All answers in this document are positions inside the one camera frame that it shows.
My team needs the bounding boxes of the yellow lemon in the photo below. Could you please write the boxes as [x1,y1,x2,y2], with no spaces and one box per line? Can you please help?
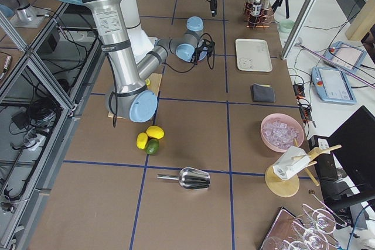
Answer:
[146,125,165,139]
[136,132,149,150]

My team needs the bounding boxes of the green bowl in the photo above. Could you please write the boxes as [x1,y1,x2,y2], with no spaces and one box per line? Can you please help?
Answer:
[278,19,295,33]

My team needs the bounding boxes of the wooden cutting board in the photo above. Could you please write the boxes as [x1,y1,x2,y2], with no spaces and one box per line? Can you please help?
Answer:
[105,73,162,123]

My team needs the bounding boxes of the wooden cup stand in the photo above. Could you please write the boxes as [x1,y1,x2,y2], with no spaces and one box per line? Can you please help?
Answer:
[265,145,342,198]

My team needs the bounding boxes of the grey folded cloth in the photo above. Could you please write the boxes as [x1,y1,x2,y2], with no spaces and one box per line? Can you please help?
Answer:
[250,84,275,102]

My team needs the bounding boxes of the aluminium frame post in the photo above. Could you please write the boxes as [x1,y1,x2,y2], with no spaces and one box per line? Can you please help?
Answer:
[281,0,317,60]

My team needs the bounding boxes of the cream bear tray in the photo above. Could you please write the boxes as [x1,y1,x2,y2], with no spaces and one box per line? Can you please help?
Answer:
[235,39,272,73]

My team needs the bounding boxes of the metal ice scoop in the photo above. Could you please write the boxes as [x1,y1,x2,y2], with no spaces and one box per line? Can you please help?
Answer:
[157,167,210,190]

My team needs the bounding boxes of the blue teach pendant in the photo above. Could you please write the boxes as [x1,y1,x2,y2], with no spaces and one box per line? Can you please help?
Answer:
[311,67,357,105]
[323,41,367,74]

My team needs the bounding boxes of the wine glasses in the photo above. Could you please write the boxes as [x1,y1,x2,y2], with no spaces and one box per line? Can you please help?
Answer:
[258,190,347,249]

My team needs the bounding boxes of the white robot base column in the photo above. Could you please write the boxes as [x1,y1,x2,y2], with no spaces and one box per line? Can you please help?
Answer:
[120,0,157,64]

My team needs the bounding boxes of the white paper cup carton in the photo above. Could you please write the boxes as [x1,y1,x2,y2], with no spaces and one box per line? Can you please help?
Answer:
[272,146,310,180]

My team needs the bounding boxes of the pink bowl of ice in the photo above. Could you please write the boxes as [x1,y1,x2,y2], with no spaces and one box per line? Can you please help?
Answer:
[260,113,305,152]

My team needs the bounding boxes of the copper wire bottle rack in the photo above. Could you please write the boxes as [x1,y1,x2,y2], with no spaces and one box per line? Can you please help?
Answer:
[243,1,274,29]

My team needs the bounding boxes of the green lime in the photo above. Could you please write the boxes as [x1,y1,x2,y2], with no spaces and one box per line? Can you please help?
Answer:
[145,139,159,155]

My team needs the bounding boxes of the black monitor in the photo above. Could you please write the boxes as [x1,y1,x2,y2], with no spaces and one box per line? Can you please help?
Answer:
[328,105,374,211]

